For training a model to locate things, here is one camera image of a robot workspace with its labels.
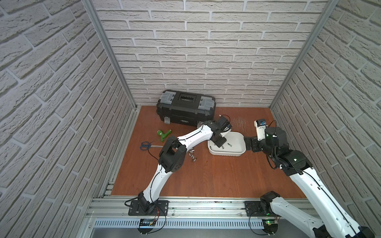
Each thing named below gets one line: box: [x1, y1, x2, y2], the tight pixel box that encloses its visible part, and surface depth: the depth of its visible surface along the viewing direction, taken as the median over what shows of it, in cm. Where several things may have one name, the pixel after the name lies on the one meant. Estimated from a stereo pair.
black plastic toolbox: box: [156, 89, 217, 129], surface depth 102 cm
